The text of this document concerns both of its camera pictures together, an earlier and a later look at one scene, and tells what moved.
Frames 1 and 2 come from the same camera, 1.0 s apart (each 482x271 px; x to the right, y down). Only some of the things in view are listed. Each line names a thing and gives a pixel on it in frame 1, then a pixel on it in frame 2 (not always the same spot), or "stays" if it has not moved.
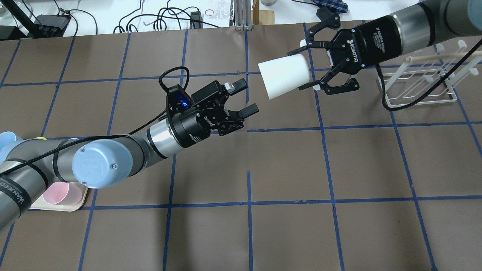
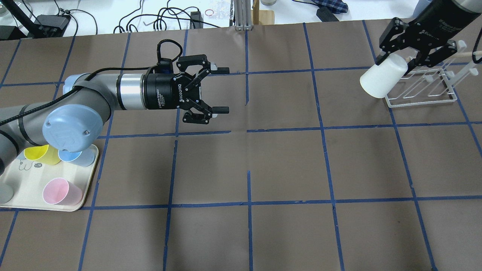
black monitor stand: (44, 26) stays
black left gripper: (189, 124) → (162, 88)
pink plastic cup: (63, 193) stays
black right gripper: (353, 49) → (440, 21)
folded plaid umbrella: (339, 6) stays
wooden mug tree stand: (261, 17) stays
